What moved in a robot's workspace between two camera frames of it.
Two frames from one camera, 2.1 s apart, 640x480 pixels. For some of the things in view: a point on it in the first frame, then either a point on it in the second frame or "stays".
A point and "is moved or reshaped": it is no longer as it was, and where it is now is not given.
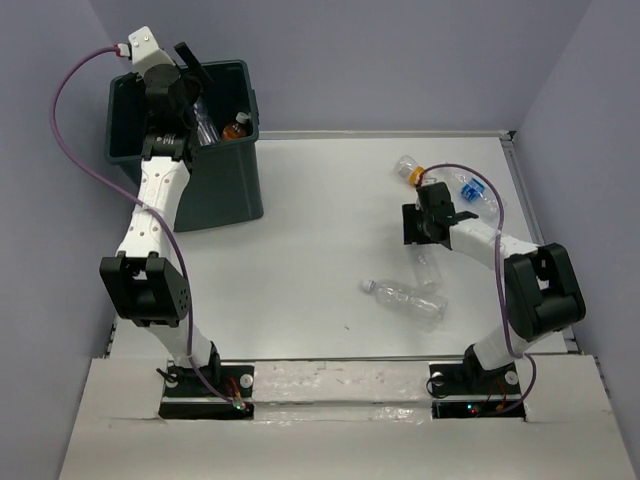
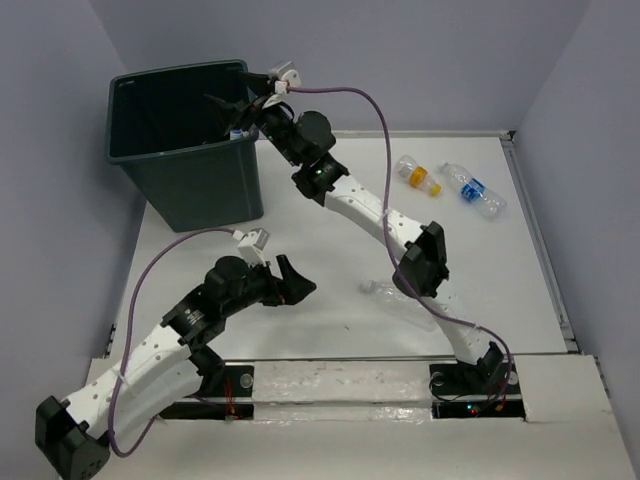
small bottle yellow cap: [407, 168] stays
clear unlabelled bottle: [426, 278] is moved or reshaped
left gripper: [198, 74] → [291, 288]
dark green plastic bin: [225, 180] stays
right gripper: [411, 215] → [233, 113]
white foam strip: [342, 391] stays
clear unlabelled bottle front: [425, 311] stays
